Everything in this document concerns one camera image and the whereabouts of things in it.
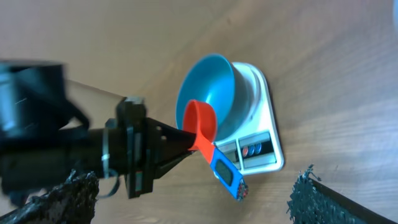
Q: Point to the red scoop blue handle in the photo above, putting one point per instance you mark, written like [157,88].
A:
[200,119]

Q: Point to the white kitchen scale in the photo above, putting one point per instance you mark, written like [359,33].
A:
[254,147]

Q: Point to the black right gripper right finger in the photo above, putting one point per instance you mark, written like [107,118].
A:
[313,202]

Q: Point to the blue bowl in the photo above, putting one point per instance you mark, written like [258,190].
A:
[216,81]

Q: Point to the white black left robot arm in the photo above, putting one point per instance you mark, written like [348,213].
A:
[44,136]

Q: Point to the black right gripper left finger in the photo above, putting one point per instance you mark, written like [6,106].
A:
[70,202]

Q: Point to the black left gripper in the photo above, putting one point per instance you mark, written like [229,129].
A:
[132,143]

